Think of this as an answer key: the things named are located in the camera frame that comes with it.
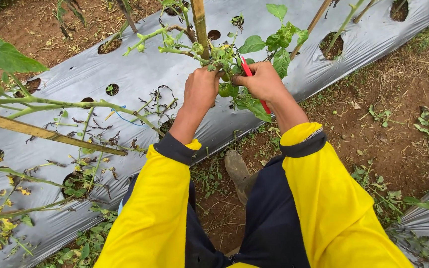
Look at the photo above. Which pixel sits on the long bamboo stake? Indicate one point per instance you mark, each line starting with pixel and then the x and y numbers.
pixel 39 132

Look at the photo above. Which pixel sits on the bare tomato stem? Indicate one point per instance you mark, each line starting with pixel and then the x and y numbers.
pixel 343 26

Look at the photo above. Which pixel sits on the green tomato plant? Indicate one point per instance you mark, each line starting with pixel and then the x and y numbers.
pixel 222 52

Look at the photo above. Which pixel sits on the person's dark trousers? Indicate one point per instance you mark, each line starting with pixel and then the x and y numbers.
pixel 259 219

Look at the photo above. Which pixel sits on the person's left hand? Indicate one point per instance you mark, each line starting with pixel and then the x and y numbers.
pixel 202 88

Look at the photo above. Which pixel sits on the person's muddy rubber boot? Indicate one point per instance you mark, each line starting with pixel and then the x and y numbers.
pixel 238 175

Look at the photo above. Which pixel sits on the silver plastic mulch sheet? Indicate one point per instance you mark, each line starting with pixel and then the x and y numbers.
pixel 426 223
pixel 184 96

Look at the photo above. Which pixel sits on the dark wooden stake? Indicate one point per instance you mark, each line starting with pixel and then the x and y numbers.
pixel 127 15

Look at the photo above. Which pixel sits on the green unripe tomato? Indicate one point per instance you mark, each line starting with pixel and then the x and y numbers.
pixel 225 89

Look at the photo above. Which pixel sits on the person's right fingers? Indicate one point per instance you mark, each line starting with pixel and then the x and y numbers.
pixel 241 79

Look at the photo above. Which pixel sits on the person's right hand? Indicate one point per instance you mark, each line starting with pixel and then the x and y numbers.
pixel 263 82

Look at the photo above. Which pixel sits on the thin bamboo stake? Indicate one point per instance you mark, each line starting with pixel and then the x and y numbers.
pixel 310 28

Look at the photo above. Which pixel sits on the large leafy tomato plant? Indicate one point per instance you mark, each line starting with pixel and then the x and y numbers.
pixel 9 93

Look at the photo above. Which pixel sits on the person's left fingers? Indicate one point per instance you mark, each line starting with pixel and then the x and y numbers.
pixel 216 71

